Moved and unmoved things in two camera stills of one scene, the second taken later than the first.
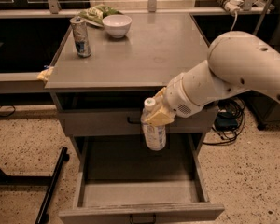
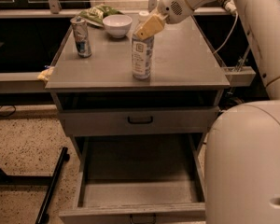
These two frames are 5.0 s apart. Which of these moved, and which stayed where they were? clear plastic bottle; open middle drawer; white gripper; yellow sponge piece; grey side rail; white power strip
Moved: clear plastic bottle; white gripper
Stayed: yellow sponge piece; open middle drawer; white power strip; grey side rail
